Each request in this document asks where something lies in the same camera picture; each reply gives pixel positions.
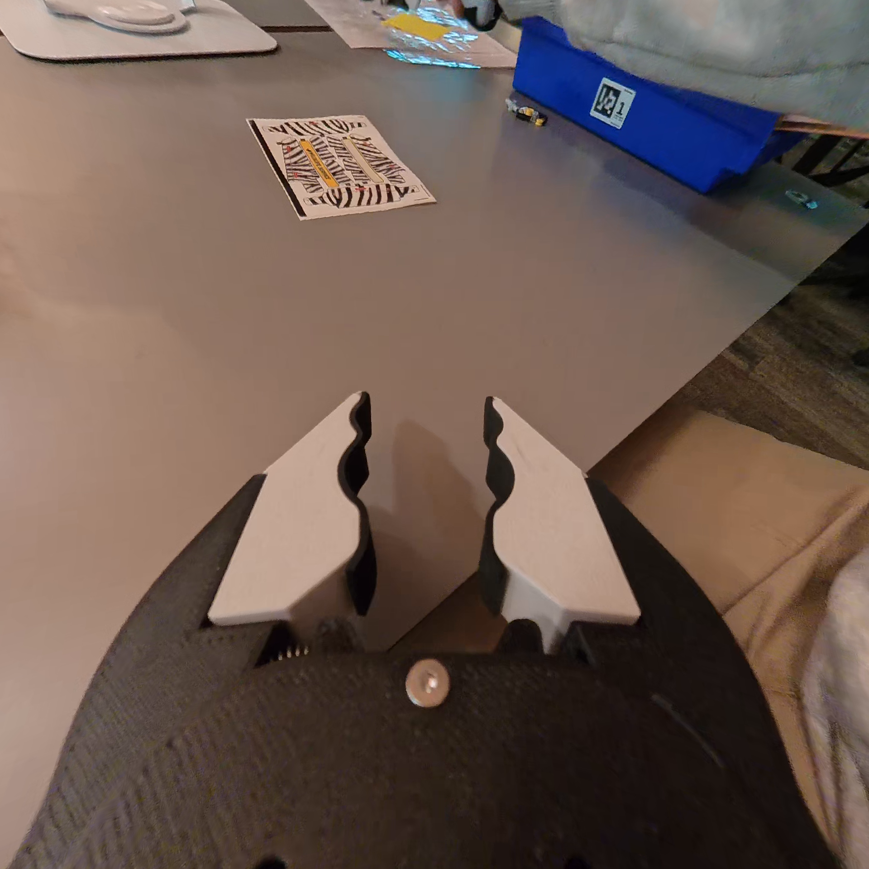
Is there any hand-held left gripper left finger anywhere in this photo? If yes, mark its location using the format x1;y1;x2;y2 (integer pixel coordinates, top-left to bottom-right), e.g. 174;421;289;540
205;391;377;642

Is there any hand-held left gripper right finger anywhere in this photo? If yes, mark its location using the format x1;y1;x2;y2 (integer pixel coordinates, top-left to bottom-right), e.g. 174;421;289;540
478;396;642;656

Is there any yellow paper piece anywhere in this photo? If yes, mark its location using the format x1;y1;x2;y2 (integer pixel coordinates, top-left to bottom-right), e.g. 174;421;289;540
382;14;454;42

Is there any clear plastic bag with paper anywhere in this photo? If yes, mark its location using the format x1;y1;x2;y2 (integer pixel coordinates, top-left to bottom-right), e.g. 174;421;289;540
303;0;520;70

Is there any person's leg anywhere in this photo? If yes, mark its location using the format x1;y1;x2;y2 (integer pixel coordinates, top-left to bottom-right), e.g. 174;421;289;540
587;407;869;869

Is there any zebra striped sticker sheet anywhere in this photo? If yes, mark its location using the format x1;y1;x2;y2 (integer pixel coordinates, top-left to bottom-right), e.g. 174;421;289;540
246;114;437;222

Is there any blue plastic bin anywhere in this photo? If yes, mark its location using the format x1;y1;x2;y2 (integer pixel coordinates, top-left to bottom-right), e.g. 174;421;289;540
511;17;810;196

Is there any white tablet stand base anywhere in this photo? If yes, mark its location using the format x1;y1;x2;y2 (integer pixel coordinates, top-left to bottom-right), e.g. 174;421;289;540
0;0;278;62

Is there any person's torso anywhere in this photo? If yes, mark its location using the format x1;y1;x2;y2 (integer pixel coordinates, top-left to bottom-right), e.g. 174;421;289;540
797;560;869;869

